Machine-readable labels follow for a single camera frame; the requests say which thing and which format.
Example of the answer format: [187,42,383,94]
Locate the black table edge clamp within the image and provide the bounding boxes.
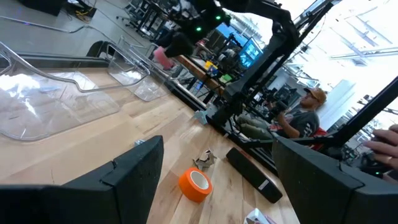
[86,40,109,59]

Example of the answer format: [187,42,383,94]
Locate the orange tape roll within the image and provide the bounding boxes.
[178,167,213,204]

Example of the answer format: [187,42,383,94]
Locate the pink and white stapler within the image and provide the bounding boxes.
[243,207,277,224]

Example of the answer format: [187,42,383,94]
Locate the wooden workbench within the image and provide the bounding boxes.
[175,54,224,94]

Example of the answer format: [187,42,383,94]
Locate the clear plastic bin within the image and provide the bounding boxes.
[107,43,170,103]
[118,35,184,82]
[0,40,121,142]

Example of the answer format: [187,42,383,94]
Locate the small metal clips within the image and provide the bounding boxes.
[193,109,208,126]

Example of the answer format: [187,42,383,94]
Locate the person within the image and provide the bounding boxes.
[236,86,328,141]

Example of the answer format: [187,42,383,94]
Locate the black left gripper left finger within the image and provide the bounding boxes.
[0,135,165,224]

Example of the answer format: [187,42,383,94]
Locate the lit computer monitor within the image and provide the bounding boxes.
[238,37,264,70]

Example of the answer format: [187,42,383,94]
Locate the person's hand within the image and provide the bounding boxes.
[363,124,398,170]

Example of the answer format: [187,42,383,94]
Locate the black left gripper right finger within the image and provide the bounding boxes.
[272,136,398,224]

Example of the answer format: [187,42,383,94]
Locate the black and red stapler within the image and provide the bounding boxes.
[226,147,284,204]

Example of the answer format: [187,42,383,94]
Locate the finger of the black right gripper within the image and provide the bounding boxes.
[164,30,195,59]

